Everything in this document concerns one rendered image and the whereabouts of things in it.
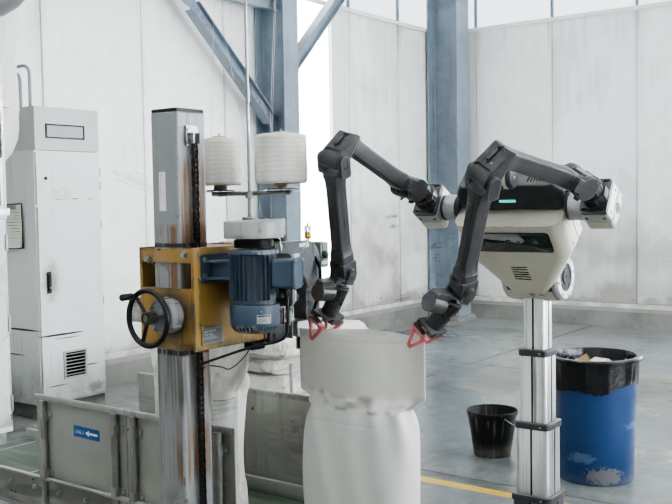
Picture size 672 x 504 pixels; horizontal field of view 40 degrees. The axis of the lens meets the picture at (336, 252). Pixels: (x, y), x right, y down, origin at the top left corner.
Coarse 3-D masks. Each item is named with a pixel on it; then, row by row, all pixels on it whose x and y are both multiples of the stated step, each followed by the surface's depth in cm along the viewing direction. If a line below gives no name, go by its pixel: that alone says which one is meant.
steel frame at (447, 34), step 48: (192, 0) 805; (240, 0) 855; (288, 0) 883; (336, 0) 973; (432, 0) 1157; (288, 48) 884; (432, 48) 1159; (288, 96) 886; (432, 96) 1161; (432, 144) 1163; (432, 240) 1167
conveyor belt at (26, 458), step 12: (12, 444) 430; (24, 444) 430; (36, 444) 430; (0, 456) 410; (12, 456) 410; (24, 456) 409; (36, 456) 409; (24, 468) 390; (36, 468) 390; (252, 492) 353; (264, 492) 353
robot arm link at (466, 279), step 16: (480, 192) 257; (496, 192) 255; (480, 208) 260; (464, 224) 266; (480, 224) 264; (464, 240) 268; (480, 240) 268; (464, 256) 270; (464, 272) 272; (464, 288) 274
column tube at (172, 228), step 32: (160, 128) 284; (160, 160) 285; (160, 224) 286; (192, 224) 286; (160, 352) 289; (192, 352) 287; (160, 384) 290; (192, 384) 287; (160, 416) 291; (192, 416) 288; (160, 448) 292; (192, 448) 288; (192, 480) 288
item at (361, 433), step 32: (320, 352) 306; (352, 352) 294; (384, 352) 291; (416, 352) 289; (320, 384) 307; (352, 384) 294; (384, 384) 292; (416, 384) 290; (320, 416) 302; (352, 416) 295; (384, 416) 290; (416, 416) 296; (320, 448) 302; (352, 448) 294; (384, 448) 289; (416, 448) 294; (320, 480) 302; (352, 480) 294; (384, 480) 288; (416, 480) 292
